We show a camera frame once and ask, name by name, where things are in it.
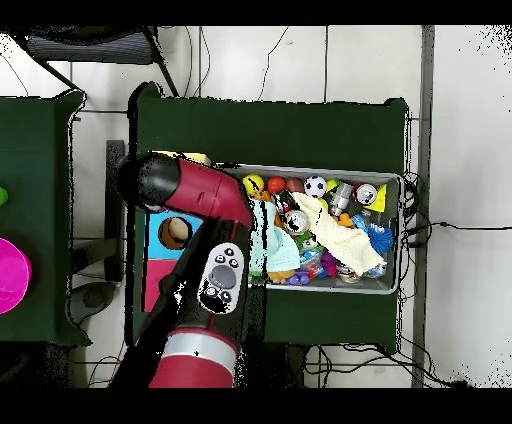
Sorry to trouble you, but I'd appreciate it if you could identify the cream waffle cloth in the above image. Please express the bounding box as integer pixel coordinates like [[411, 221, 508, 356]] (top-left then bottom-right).
[[292, 190, 388, 277]]

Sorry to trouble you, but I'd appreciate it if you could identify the wooden box with three holes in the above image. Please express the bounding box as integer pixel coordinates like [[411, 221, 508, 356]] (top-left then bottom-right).
[[141, 149, 212, 314]]

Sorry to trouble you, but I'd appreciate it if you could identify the yellow ball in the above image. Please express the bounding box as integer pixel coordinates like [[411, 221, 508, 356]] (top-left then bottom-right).
[[242, 174, 266, 198]]

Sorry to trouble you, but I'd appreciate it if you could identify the crushed black drink can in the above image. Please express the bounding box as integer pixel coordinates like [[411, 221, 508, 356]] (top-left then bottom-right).
[[272, 189, 299, 213]]

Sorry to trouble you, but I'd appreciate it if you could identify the orange ball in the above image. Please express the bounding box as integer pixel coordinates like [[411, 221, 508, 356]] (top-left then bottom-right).
[[266, 175, 288, 196]]

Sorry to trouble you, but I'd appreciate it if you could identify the mint green waffle cloth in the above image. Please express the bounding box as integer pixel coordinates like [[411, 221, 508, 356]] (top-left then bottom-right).
[[249, 198, 302, 277]]

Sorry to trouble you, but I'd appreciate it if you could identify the small soccer ball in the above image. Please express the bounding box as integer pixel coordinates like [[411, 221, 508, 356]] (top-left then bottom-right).
[[303, 175, 328, 199]]

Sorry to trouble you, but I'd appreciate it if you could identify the silver top drink can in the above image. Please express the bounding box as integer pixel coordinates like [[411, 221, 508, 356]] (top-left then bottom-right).
[[352, 182, 379, 206]]

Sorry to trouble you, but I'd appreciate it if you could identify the blue spiky toy with eyes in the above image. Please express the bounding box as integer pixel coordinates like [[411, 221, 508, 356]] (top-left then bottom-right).
[[365, 222, 395, 256]]

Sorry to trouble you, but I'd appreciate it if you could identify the black upright panel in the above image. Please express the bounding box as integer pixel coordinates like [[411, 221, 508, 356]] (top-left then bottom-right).
[[104, 139, 126, 283]]

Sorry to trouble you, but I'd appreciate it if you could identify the dark grey oval base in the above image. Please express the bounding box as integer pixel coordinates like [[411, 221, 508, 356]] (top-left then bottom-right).
[[66, 280, 118, 326]]

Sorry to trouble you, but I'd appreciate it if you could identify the dark green side tablecloth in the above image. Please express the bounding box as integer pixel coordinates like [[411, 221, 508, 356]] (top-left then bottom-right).
[[0, 89, 92, 347]]

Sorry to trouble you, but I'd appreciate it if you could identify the black mesh chair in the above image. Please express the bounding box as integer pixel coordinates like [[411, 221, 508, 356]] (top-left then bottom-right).
[[7, 25, 180, 98]]

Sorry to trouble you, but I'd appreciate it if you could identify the pink round disc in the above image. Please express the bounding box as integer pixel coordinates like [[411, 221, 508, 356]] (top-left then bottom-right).
[[0, 237, 33, 315]]

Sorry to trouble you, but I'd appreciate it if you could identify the shallow wire mesh bin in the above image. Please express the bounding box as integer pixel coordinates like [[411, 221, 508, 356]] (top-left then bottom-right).
[[223, 162, 405, 296]]

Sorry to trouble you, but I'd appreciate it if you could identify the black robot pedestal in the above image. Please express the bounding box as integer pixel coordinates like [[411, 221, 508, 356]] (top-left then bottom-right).
[[241, 341, 311, 388]]

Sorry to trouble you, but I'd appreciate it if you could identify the black power cable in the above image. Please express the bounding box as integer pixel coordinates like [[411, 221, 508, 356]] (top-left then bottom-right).
[[403, 220, 512, 249]]

